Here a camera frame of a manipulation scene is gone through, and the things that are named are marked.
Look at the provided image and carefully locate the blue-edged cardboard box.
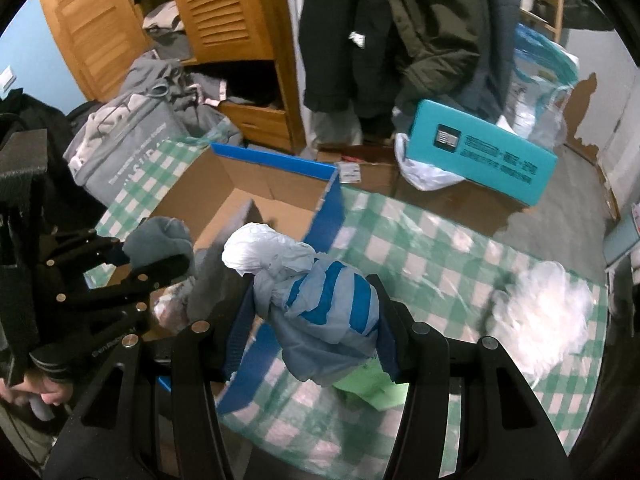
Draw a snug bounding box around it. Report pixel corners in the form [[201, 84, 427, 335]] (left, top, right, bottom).
[[152, 144, 344, 413]]

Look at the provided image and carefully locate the white plastic bag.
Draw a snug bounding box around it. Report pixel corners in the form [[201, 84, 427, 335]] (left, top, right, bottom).
[[394, 133, 464, 192]]

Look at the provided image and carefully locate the grey tote bag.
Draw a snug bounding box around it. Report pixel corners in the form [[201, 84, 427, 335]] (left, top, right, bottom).
[[63, 91, 196, 207]]

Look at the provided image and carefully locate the olive green hanging jacket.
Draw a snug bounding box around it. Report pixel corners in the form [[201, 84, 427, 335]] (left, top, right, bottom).
[[387, 0, 490, 112]]

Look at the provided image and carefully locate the blue clear plastic bag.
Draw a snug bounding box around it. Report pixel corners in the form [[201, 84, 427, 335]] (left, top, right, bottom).
[[504, 24, 579, 152]]

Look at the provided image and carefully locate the blue striped white sock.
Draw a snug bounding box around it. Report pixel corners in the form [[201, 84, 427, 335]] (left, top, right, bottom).
[[221, 222, 380, 387]]

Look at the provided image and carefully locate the pale printed garment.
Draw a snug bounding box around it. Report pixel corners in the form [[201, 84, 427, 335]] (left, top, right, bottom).
[[153, 282, 189, 334]]

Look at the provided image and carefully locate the light green cloth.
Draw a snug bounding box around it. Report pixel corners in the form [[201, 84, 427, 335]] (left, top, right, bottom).
[[333, 358, 409, 412]]

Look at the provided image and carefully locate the wooden louvered wardrobe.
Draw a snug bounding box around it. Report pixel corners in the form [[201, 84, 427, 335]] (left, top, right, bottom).
[[40, 0, 306, 154]]

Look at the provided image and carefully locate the black hanging jacket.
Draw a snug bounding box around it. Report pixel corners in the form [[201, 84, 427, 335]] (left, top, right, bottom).
[[298, 0, 399, 138]]

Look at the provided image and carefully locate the teal shoe box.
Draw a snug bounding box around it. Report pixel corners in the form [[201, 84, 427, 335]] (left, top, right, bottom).
[[408, 100, 558, 206]]

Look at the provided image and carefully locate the white mesh bath pouf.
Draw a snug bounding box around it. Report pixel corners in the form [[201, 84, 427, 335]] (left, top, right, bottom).
[[486, 261, 594, 387]]

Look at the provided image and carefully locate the person's hand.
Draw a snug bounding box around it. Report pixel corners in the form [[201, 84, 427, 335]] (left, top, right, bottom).
[[0, 370, 74, 405]]

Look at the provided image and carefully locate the grey fabric piece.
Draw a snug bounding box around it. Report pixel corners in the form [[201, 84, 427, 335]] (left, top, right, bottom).
[[124, 200, 262, 324]]

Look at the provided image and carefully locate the brown cardboard box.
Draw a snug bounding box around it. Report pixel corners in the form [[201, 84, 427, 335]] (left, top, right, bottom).
[[317, 146, 529, 236]]

